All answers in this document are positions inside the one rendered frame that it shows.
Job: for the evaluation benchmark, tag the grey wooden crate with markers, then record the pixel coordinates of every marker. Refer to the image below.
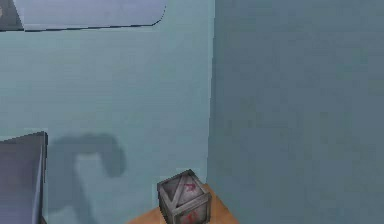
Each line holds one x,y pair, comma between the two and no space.
183,200

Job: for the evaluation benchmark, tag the grey cabinet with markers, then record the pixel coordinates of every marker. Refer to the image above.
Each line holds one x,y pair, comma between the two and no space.
20,180

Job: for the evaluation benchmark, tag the pale blue wall cupboard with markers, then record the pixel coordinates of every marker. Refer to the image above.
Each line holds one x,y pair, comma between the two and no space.
86,13

